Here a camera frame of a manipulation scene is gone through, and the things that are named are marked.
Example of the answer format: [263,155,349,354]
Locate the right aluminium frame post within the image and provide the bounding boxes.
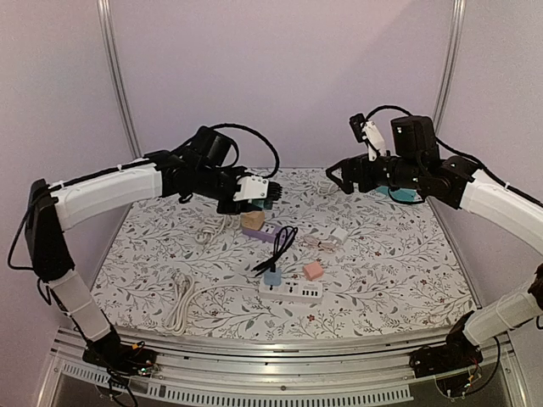
[434,0,467,131]

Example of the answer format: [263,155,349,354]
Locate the aluminium front rail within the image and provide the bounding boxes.
[36,326,531,407]

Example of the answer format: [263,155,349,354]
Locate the floral table mat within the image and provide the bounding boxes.
[92,169,477,341]

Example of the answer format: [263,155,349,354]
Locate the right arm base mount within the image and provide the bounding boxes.
[409,343,483,399]

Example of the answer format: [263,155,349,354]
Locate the light blue charger plug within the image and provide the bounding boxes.
[263,268,282,287]

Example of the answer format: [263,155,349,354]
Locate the beige cube socket adapter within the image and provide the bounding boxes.
[240,211,265,231]

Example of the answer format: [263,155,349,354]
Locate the teal charger plug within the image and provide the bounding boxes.
[250,199,273,210]

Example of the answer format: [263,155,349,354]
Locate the purple power strip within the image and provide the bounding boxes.
[242,223,281,243]

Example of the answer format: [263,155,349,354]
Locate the white power strip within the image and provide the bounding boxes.
[258,278,324,304]

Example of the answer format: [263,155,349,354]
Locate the pink charger plug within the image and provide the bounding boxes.
[302,261,324,281]

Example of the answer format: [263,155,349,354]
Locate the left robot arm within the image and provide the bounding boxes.
[17,126,268,368]

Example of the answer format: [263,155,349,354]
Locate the aluminium frame post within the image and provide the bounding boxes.
[96,0,142,159]
[434,0,467,131]

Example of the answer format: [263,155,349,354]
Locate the black usb cable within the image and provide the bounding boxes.
[250,225,299,276]

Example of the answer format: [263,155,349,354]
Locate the white power strip cable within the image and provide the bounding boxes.
[163,273,262,336]

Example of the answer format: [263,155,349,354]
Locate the teal power strip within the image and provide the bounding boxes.
[376,187,419,203]

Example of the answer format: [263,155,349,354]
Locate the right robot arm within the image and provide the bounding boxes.
[326,114,542,370]

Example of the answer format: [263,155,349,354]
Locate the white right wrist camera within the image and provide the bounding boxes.
[349,114,387,162]

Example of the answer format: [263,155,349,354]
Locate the left aluminium frame post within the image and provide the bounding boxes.
[96,0,142,159]

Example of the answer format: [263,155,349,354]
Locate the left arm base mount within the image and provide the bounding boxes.
[82,340,158,376]

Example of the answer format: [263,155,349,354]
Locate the pink coiled cable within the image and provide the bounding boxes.
[301,235,340,252]

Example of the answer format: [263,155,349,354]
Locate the white charger adapter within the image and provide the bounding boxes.
[328,227,349,245]

